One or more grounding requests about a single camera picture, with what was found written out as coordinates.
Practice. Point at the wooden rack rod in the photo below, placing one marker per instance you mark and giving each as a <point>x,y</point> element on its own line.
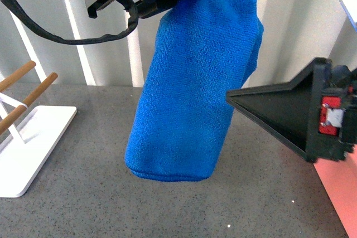
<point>14,77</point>
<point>28,101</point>

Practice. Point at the blue microfiber cloth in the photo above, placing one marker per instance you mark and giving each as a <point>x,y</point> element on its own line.
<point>203,49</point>

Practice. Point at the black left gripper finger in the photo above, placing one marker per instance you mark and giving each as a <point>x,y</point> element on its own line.
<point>314,114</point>

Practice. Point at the right wooden rack rod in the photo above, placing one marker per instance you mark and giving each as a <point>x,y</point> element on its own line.
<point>28,101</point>

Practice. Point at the white towel rack stand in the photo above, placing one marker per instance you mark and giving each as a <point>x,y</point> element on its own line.
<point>26,149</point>

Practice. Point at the left wooden rack rod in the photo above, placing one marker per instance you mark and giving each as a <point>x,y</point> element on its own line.
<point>14,77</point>

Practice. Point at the pink storage box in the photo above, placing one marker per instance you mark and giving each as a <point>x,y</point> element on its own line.
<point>339,180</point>

